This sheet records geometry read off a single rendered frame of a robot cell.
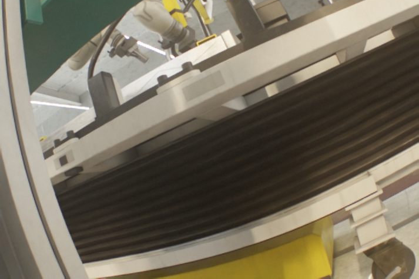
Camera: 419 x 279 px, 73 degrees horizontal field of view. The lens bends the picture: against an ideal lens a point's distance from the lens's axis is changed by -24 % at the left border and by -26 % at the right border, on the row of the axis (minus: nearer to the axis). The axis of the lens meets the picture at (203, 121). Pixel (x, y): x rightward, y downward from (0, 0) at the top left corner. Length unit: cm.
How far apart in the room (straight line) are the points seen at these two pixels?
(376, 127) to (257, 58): 49
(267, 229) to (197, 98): 41
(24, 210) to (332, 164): 95
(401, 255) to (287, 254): 49
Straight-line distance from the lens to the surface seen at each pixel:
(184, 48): 144
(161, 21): 138
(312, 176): 112
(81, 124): 133
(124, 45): 166
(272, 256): 135
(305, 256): 134
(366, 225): 103
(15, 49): 41
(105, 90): 106
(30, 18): 46
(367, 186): 98
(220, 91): 85
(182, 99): 88
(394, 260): 111
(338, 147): 112
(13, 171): 34
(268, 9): 125
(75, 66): 171
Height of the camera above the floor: 58
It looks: 10 degrees up
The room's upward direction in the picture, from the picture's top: 21 degrees counter-clockwise
